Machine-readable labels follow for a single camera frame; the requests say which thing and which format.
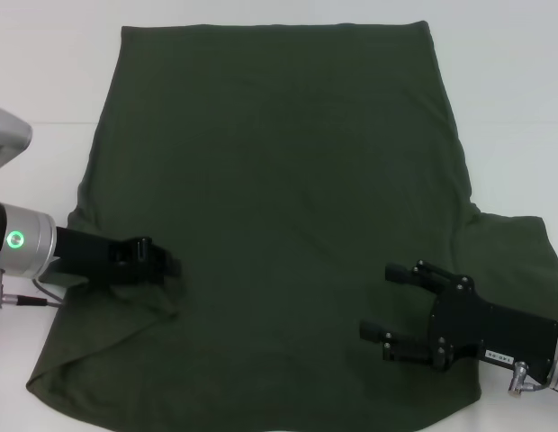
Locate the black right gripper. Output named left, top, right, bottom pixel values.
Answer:
left=359, top=258, right=558, bottom=380

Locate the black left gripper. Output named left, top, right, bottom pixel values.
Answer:
left=53, top=226, right=184, bottom=287

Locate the dark green t-shirt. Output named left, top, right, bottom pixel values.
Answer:
left=25, top=20, right=558, bottom=419

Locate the left gripper cable with plug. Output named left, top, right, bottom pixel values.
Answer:
left=0, top=267, right=67, bottom=311

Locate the gripper cable with plug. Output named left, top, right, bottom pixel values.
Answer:
left=0, top=267, right=67, bottom=311
left=506, top=359, right=555, bottom=398

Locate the right gripper cable with plug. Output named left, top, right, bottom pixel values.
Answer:
left=506, top=359, right=555, bottom=398

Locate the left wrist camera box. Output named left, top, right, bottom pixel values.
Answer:
left=0, top=104, right=34, bottom=177

